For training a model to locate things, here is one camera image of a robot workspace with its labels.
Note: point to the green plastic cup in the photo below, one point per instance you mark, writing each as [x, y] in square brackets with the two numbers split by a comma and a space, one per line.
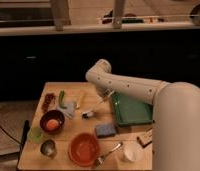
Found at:
[35, 135]

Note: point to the wooden block with black base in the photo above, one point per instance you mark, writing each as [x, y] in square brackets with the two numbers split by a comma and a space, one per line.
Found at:
[146, 138]

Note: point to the dark bowl with egg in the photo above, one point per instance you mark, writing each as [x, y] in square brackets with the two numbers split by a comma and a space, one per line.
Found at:
[52, 122]

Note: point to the metal cup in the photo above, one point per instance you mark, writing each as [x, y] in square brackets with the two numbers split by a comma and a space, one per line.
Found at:
[48, 148]

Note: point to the blue sponge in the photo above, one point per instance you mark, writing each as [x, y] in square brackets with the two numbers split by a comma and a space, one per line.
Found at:
[105, 130]

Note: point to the red dried food pile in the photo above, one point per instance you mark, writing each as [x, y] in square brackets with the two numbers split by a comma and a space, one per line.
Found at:
[49, 97]

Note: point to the metal fork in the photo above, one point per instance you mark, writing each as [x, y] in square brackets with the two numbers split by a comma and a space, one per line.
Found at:
[102, 158]

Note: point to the green plastic tray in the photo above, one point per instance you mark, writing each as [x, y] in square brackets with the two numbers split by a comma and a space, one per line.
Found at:
[130, 111]

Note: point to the yellow handled tool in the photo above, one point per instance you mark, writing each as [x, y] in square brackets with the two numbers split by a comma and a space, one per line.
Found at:
[79, 99]

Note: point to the white plastic cup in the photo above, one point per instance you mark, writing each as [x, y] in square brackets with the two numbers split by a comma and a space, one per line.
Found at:
[132, 152]

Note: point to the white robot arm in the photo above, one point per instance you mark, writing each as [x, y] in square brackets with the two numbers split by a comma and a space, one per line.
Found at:
[176, 115]

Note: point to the orange bowl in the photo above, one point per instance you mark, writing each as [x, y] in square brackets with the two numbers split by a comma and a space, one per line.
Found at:
[84, 149]

